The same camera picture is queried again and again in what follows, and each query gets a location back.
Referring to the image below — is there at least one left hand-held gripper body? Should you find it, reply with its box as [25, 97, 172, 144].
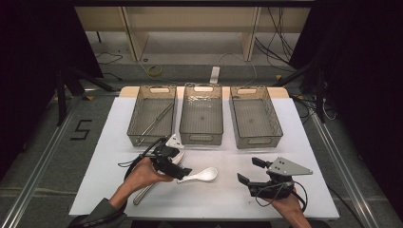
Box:
[150, 133, 185, 178]

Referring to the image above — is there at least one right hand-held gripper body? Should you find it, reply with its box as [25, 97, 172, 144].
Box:
[248, 156, 314, 200]

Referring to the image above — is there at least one white spoon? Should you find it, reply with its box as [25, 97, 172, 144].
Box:
[176, 166, 219, 184]

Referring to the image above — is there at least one metal table knife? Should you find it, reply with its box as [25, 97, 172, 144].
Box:
[132, 151, 186, 206]

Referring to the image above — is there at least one grey clear plastic bin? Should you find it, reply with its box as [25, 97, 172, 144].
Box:
[179, 83, 224, 146]
[229, 85, 284, 150]
[126, 85, 178, 148]

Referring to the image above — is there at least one person's left hand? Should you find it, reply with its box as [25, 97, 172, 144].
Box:
[122, 157, 175, 198]

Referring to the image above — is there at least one person's right hand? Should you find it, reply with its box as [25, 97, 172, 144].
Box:
[262, 192, 306, 219]

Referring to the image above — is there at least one white table cover board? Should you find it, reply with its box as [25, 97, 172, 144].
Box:
[68, 96, 340, 221]

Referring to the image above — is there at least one black metal stand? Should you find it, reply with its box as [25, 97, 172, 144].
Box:
[54, 66, 114, 127]
[271, 56, 328, 124]

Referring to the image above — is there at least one right hand-held gripper black cable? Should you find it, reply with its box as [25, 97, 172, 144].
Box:
[254, 180, 309, 214]

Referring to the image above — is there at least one aluminium floor rail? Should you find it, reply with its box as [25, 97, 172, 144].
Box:
[0, 94, 84, 228]
[308, 110, 381, 228]

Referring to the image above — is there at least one white floor cable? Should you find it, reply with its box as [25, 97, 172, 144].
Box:
[218, 51, 259, 87]

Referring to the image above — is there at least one thin black floor cable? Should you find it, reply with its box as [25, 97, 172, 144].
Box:
[93, 50, 125, 67]

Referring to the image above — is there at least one bundle of black hanging cables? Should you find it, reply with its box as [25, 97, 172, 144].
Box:
[254, 6, 297, 66]

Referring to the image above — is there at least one beige wooden desk frame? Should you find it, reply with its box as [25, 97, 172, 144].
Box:
[73, 6, 312, 63]

